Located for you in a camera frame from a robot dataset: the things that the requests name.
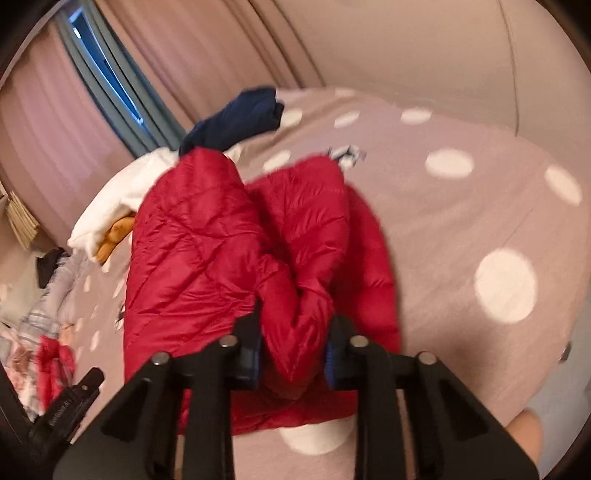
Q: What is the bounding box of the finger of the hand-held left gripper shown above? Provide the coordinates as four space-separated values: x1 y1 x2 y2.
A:
76 368 105 393

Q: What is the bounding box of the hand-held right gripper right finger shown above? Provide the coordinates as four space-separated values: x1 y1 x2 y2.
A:
324 318 539 480

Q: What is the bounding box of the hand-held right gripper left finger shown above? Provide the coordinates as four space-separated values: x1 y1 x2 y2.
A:
53 302 265 480

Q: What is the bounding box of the red puffer jacket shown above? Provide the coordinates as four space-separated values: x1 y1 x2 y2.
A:
121 148 402 437

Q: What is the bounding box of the red patterned cloth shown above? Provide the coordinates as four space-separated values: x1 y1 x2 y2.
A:
36 336 78 409

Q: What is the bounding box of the black cloth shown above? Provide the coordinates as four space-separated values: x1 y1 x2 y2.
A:
36 248 66 288

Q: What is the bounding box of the orange plush garment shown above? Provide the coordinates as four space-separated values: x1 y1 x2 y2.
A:
95 216 137 265

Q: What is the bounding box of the polka dot bed sheet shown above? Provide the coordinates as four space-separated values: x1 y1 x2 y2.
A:
0 85 583 480

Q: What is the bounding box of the beige hanging cloth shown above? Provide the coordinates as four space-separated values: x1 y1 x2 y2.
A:
4 191 41 250

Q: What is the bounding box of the white fleece blanket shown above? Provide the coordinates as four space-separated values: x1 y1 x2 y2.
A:
68 144 244 265

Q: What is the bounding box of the person's leg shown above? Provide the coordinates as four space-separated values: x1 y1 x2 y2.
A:
505 408 543 464

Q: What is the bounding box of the navy blue garment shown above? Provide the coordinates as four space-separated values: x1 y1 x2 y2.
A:
179 87 285 157

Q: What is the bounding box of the pink curtain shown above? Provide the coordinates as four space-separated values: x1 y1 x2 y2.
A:
0 25 134 236
95 0 324 134

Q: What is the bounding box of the blue-grey curtain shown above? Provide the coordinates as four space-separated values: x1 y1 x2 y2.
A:
55 0 190 158

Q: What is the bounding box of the window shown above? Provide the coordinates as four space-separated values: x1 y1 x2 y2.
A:
68 6 147 124

